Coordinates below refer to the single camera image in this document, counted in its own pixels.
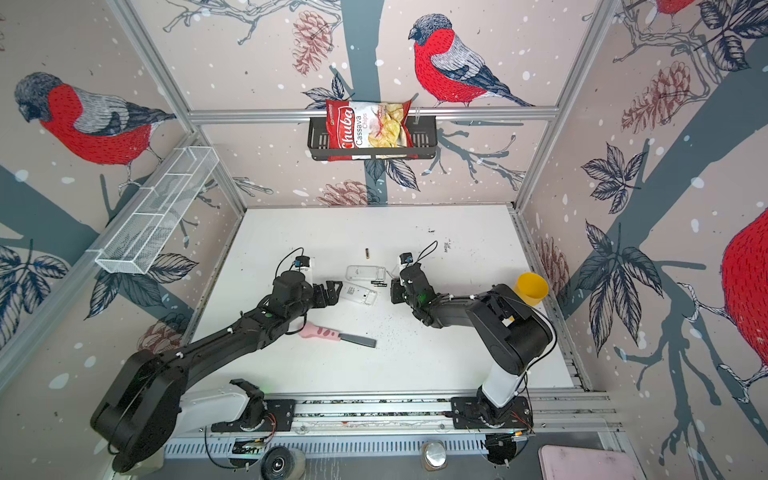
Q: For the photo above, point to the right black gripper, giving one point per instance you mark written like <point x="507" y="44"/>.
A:
<point x="395" y="288"/>

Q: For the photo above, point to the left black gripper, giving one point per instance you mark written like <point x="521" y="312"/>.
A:
<point x="333" y="296"/>

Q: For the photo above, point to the white remote green buttons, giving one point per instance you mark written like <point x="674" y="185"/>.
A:
<point x="357" y="294"/>

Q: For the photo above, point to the white remote grey buttons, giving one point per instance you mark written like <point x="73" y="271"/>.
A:
<point x="366" y="273"/>

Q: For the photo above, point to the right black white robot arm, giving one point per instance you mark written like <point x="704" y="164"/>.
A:
<point x="515" y="335"/>

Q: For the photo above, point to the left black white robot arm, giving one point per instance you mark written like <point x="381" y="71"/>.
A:
<point x="139" y="411"/>

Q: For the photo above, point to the yellow plastic cup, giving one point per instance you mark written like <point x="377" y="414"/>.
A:
<point x="531" y="288"/>

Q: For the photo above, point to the silver round cap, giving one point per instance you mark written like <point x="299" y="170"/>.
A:
<point x="434" y="455"/>

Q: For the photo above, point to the black round speaker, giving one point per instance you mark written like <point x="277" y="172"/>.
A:
<point x="282" y="463"/>

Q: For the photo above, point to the red cassava chips bag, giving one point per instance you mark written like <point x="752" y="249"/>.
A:
<point x="364" y="125"/>

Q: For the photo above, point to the pink pad corner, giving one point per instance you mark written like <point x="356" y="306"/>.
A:
<point x="572" y="463"/>

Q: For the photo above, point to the black grey cylinder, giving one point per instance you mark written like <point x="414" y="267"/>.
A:
<point x="125" y="464"/>

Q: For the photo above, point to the pink handled scraper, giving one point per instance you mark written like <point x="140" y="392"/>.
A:
<point x="313" y="331"/>

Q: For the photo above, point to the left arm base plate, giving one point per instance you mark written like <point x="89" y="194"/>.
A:
<point x="264" y="418"/>

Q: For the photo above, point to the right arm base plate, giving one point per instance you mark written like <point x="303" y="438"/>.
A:
<point x="465" y="413"/>

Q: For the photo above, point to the black wall basket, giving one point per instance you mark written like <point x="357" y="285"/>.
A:
<point x="423" y="136"/>

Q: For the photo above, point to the white wire mesh shelf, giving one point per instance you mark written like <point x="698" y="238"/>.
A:
<point x="162" y="204"/>

